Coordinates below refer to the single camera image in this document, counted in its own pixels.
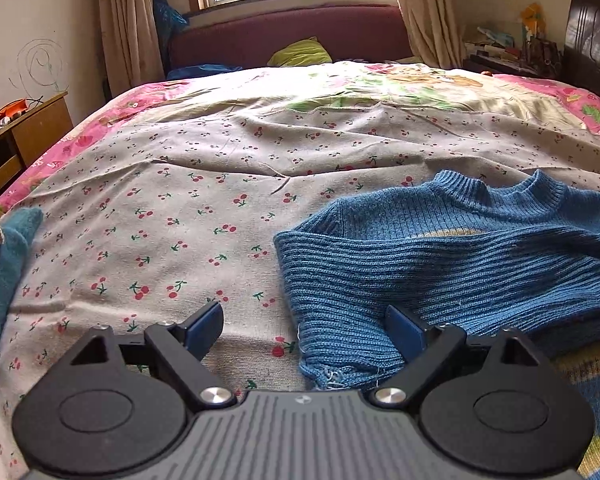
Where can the yellow-green pillow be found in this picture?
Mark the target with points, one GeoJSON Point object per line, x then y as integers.
{"type": "Point", "coordinates": [300, 52]}

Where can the dark brown cabinet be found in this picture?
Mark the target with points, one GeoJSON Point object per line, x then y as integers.
{"type": "Point", "coordinates": [592, 40]}

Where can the yellow toy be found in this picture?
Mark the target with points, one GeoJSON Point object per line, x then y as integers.
{"type": "Point", "coordinates": [532, 20]}

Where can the wooden nightstand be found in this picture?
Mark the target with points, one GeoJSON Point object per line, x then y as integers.
{"type": "Point", "coordinates": [40, 125]}

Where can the teal fleece garment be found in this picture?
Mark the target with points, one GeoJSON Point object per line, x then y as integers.
{"type": "Point", "coordinates": [0, 300]}

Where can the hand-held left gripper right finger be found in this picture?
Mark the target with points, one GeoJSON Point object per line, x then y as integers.
{"type": "Point", "coordinates": [405, 330]}

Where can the cherry print bed sheet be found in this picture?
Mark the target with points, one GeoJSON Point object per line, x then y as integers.
{"type": "Point", "coordinates": [180, 210]}

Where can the blue cloth at headboard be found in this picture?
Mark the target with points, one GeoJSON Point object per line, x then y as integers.
{"type": "Point", "coordinates": [167, 25]}

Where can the beige curtain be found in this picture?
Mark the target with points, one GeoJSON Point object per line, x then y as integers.
{"type": "Point", "coordinates": [425, 10]}
{"type": "Point", "coordinates": [130, 25]}

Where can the blue striped knitted sweater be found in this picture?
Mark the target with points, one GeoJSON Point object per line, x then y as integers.
{"type": "Point", "coordinates": [430, 270]}

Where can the orange item on nightstand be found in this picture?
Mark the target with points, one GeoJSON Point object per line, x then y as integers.
{"type": "Point", "coordinates": [12, 110]}

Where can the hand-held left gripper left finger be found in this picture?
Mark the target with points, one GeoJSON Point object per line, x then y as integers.
{"type": "Point", "coordinates": [205, 327]}

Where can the maroon bed headboard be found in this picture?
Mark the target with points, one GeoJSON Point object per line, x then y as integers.
{"type": "Point", "coordinates": [230, 42]}

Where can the cluttered side table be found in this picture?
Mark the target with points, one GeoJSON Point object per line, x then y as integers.
{"type": "Point", "coordinates": [500, 55]}

